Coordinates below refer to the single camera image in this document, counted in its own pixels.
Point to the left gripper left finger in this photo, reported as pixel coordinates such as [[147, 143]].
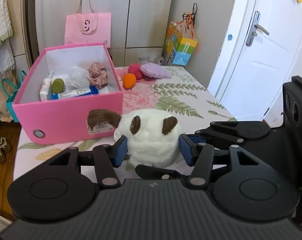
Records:
[[106, 159]]

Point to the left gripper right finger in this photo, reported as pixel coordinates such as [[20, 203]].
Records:
[[199, 156]]

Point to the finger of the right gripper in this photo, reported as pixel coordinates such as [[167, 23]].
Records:
[[235, 131], [154, 173]]

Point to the white brown plush toy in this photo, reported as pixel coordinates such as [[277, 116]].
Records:
[[152, 134]]

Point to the white tissue pack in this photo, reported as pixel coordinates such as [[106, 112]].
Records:
[[45, 91]]

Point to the purple plush toy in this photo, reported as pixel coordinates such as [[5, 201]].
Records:
[[155, 71]]

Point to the floral bed sheet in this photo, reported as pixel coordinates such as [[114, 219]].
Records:
[[182, 95]]

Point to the pink storage box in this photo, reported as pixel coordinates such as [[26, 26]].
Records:
[[64, 118]]

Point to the orange plush ball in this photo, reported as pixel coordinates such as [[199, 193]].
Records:
[[129, 81]]

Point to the pink floral scrunchie cloth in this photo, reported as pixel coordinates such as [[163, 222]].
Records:
[[98, 75]]

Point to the green plush ball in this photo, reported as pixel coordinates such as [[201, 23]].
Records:
[[57, 86]]

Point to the red plush item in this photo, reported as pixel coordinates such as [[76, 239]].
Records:
[[135, 70]]

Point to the colourful paper gift bag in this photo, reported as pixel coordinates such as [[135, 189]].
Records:
[[180, 43]]

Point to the patterned shoes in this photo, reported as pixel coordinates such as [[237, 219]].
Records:
[[5, 147]]

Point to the teal shopping bag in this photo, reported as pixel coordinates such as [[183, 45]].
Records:
[[9, 101]]

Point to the white door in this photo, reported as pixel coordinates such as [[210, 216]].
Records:
[[247, 80]]

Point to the brown paper bag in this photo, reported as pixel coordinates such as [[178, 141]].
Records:
[[5, 115]]

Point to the pink paper shopping bag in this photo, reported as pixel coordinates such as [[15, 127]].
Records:
[[92, 27]]

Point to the grey wardrobe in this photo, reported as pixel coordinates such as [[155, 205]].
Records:
[[133, 31]]

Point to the silver door handle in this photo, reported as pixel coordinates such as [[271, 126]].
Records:
[[253, 32]]

